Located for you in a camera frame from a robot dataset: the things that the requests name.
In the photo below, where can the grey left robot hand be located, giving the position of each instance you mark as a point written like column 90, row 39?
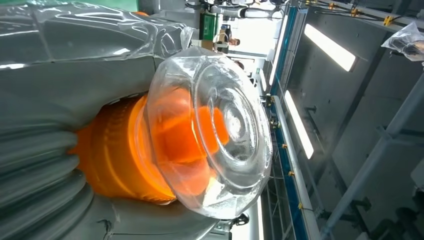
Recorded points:
column 79, row 66

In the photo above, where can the orange drink bottle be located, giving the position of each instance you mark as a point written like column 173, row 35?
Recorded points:
column 172, row 139

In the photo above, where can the brown cardboard box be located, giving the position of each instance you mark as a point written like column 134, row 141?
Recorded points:
column 203, row 44

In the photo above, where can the green box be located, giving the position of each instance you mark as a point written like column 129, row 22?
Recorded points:
column 209, row 26

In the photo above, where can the ceiling light panel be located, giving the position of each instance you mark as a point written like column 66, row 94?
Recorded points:
column 299, row 126
column 329, row 46

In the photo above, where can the blue white beam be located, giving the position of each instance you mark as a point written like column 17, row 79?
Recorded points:
column 291, row 185

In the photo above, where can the plastic wrapped black device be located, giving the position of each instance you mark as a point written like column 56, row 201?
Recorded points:
column 405, row 43

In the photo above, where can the metal rail with yellow clips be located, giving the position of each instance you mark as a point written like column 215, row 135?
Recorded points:
column 364, row 11

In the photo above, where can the grey metal post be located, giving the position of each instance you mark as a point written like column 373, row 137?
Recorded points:
column 374, row 159

